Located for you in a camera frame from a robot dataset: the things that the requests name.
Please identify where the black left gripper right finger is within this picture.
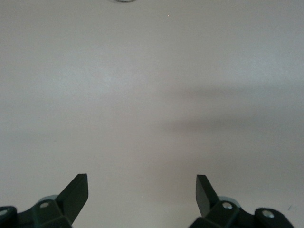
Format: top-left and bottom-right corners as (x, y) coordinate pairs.
(190, 175), (295, 228)

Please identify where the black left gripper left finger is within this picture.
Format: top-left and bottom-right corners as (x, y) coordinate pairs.
(0, 173), (89, 228)

